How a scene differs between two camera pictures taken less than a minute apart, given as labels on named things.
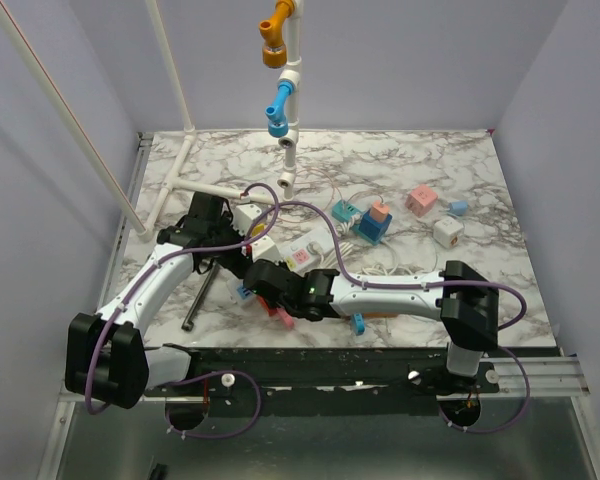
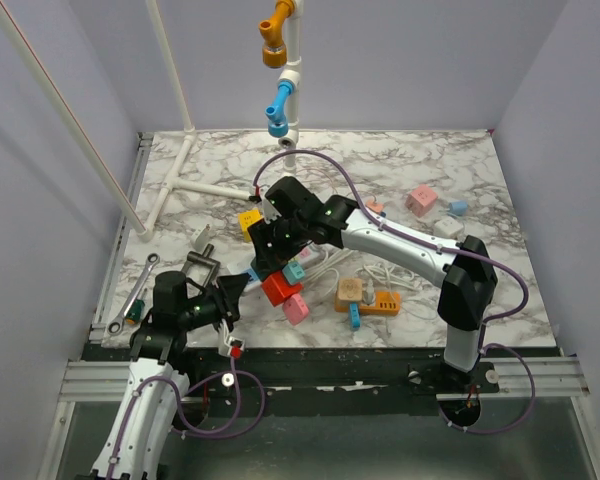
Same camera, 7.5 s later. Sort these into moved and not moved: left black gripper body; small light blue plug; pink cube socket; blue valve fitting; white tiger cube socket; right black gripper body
Moved: left black gripper body; right black gripper body
Not moved: small light blue plug; pink cube socket; blue valve fitting; white tiger cube socket
